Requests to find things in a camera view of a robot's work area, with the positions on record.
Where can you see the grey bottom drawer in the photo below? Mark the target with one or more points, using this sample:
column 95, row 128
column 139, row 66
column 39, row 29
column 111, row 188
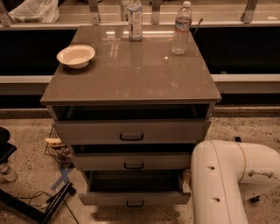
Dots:
column 135, row 188

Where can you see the grey drawer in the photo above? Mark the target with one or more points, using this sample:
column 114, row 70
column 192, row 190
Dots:
column 131, row 161
column 135, row 188
column 132, row 132

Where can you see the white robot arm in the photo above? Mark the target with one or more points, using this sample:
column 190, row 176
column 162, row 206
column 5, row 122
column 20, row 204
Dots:
column 223, row 174

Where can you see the grey top drawer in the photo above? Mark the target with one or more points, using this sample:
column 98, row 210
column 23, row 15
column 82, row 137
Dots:
column 132, row 132

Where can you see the grey drawer cabinet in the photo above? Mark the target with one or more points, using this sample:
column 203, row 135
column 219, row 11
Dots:
column 128, row 80

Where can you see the grey middle drawer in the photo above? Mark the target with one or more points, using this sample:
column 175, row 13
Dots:
column 131, row 161

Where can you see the black stand leg right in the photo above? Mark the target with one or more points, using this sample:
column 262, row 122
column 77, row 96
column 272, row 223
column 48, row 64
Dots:
column 257, row 198

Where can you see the black stand leg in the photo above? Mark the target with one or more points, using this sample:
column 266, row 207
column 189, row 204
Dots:
column 257, row 198
column 40, row 213

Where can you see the blue tape cross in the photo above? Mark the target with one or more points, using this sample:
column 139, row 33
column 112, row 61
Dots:
column 64, row 170

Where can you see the black stand leg left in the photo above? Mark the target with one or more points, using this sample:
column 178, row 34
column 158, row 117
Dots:
column 40, row 213

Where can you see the clear water bottle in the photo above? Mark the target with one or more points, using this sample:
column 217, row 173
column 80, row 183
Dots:
column 182, row 25

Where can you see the white paper bowl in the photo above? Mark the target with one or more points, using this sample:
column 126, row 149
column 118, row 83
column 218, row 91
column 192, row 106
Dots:
column 76, row 56

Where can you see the labelled drink bottle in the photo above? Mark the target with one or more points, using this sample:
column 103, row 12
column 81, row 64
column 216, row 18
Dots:
column 135, row 19

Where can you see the plastic bottle on floor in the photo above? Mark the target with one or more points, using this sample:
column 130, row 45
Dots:
column 7, row 172

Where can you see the white cup behind bottle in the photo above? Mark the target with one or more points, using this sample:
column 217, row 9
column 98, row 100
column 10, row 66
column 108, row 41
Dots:
column 123, row 6

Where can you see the white plastic bag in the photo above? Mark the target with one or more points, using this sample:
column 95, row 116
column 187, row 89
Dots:
column 36, row 11

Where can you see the wire basket with snacks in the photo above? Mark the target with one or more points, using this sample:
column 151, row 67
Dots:
column 56, row 149

